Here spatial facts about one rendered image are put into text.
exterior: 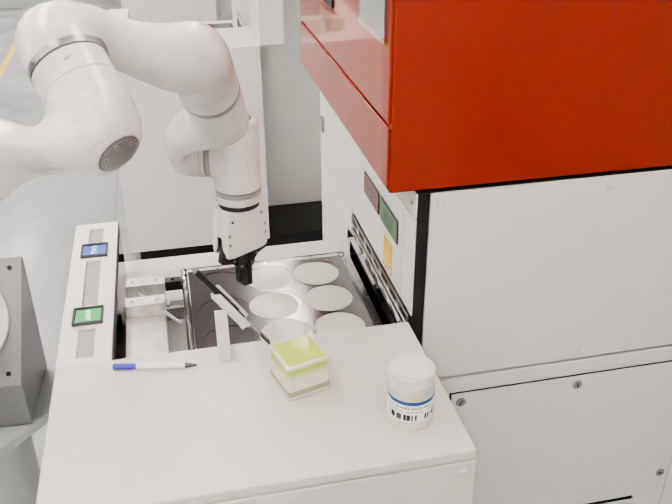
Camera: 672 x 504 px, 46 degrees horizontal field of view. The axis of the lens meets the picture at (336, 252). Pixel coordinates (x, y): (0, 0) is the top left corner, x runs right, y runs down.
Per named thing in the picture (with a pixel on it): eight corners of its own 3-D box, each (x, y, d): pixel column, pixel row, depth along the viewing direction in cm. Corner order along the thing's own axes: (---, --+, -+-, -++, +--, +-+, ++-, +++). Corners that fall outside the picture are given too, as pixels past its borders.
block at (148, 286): (164, 286, 172) (162, 274, 171) (164, 294, 169) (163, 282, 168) (126, 290, 171) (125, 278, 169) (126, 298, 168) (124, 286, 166)
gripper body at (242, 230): (247, 183, 151) (250, 235, 156) (204, 198, 145) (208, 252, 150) (273, 194, 146) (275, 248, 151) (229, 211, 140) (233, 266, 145)
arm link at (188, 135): (128, 115, 115) (175, 185, 144) (237, 116, 114) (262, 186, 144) (133, 59, 117) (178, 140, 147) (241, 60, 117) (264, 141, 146)
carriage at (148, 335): (165, 295, 174) (164, 284, 173) (172, 399, 143) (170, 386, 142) (128, 300, 173) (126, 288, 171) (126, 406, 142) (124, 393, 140)
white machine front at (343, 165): (330, 205, 222) (329, 64, 202) (419, 382, 152) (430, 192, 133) (319, 206, 221) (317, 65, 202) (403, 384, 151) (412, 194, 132)
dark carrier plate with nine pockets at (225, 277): (340, 257, 180) (340, 255, 180) (380, 342, 151) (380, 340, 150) (188, 274, 174) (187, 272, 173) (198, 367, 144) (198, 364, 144)
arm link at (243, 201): (243, 173, 150) (244, 187, 151) (205, 186, 144) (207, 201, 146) (272, 185, 144) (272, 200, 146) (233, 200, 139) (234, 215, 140)
